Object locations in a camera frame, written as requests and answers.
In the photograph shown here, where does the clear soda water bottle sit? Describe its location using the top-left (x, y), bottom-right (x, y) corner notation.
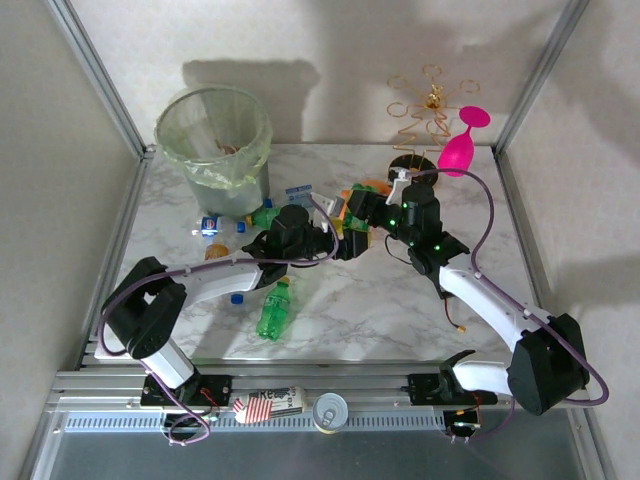
top-left (263, 183), bottom-right (315, 210)

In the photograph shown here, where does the grey mesh waste bin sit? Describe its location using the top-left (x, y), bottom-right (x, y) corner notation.
top-left (154, 84), bottom-right (275, 219)

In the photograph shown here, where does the orange fish plush toy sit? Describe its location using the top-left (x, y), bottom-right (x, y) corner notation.
top-left (331, 177), bottom-right (392, 236)

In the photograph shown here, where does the pink plastic wine glass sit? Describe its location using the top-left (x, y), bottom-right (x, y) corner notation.
top-left (437, 105), bottom-right (492, 179)

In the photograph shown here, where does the striped snack packet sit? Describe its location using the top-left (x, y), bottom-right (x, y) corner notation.
top-left (232, 384), bottom-right (309, 426)

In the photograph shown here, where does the silver tin can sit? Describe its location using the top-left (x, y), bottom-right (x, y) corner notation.
top-left (312, 392), bottom-right (350, 435)

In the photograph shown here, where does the grey slotted strip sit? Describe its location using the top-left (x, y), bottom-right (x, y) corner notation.
top-left (63, 412), bottom-right (447, 434)

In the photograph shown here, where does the small black control board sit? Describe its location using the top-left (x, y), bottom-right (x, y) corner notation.
top-left (160, 412), bottom-right (217, 437)
top-left (443, 408), bottom-right (484, 439)

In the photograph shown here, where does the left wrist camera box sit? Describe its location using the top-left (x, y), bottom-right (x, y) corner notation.
top-left (308, 191), bottom-right (335, 235)

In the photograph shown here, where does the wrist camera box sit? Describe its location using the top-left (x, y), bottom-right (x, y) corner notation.
top-left (308, 191), bottom-right (335, 235)
top-left (391, 168), bottom-right (415, 202)

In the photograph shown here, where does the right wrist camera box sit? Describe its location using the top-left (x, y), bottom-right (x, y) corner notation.
top-left (391, 168), bottom-right (415, 202)

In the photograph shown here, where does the gold wire glass rack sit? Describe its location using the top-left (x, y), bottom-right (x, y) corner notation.
top-left (387, 63), bottom-right (482, 196)

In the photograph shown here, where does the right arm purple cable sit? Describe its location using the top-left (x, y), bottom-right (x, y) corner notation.
top-left (407, 167), bottom-right (611, 446)

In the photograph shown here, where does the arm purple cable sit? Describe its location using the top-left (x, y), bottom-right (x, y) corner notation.
top-left (407, 167), bottom-right (611, 446)
top-left (98, 194), bottom-right (344, 447)

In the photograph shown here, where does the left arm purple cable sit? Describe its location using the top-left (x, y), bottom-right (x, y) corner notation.
top-left (98, 194), bottom-right (344, 447)

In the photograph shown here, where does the aluminium side rail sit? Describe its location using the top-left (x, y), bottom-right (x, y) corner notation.
top-left (492, 149), bottom-right (581, 371)
top-left (74, 149), bottom-right (156, 371)

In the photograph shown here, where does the orange plug with wire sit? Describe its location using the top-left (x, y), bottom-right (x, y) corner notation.
top-left (443, 292), bottom-right (469, 335)

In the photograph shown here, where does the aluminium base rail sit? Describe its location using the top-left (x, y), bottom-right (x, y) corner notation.
top-left (44, 367), bottom-right (594, 414)

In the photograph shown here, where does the aluminium frame post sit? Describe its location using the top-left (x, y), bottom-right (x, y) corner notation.
top-left (492, 0), bottom-right (592, 156)
top-left (44, 0), bottom-right (157, 157)

